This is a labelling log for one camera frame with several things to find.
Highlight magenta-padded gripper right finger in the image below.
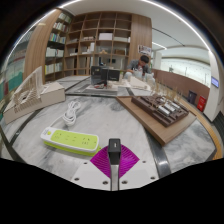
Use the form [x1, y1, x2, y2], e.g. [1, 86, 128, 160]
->
[118, 144, 159, 192]

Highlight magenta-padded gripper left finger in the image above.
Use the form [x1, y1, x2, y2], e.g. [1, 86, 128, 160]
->
[70, 145, 112, 192]

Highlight black charger block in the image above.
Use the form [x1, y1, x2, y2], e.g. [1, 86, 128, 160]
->
[107, 137, 122, 166]

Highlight green and white power strip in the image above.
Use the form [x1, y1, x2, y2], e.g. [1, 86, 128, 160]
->
[40, 126, 102, 157]

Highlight brown building model on board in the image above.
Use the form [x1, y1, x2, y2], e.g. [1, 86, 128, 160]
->
[115, 83, 198, 147]

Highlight white architectural model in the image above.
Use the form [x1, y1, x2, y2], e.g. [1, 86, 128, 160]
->
[2, 65, 67, 125]

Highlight small white building model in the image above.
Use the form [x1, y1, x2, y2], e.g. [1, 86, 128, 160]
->
[123, 75, 151, 92]

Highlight black building model on base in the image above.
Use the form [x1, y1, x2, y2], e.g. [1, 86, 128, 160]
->
[85, 65, 122, 93]

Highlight person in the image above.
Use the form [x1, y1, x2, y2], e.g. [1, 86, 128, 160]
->
[123, 54, 151, 81]

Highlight glass-fronted bookshelf with books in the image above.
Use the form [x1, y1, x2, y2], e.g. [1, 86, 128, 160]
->
[0, 29, 34, 111]

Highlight wooden shelf unit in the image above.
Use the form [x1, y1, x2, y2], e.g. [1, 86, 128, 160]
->
[44, 10, 133, 83]

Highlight white coiled power cable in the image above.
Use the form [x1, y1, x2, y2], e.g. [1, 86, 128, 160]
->
[49, 99, 83, 129]

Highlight blue wall screen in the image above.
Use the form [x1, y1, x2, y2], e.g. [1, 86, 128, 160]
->
[210, 75, 220, 89]

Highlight wall poster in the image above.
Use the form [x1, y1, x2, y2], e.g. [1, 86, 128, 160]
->
[137, 44, 153, 57]

